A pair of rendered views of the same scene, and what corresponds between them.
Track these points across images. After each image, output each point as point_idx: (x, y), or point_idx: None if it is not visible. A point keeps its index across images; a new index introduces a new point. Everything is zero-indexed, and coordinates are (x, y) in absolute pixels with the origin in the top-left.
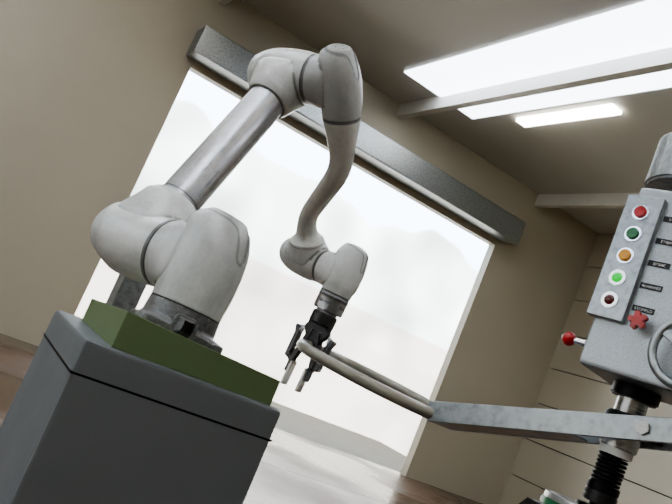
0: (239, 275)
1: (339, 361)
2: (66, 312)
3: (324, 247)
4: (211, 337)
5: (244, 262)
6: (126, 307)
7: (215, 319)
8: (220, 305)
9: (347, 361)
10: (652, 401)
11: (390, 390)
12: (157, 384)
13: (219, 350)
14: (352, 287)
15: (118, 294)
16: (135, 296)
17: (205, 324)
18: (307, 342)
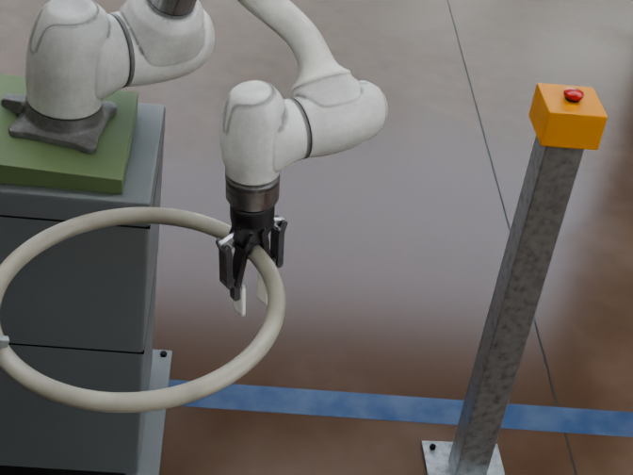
0: (33, 64)
1: (80, 216)
2: (159, 107)
3: (299, 93)
4: (32, 123)
5: (36, 51)
6: (525, 204)
7: (31, 106)
8: (28, 91)
9: (267, 305)
10: None
11: (10, 253)
12: None
13: (8, 130)
14: (221, 155)
15: (524, 181)
16: (530, 190)
17: (26, 107)
18: (169, 209)
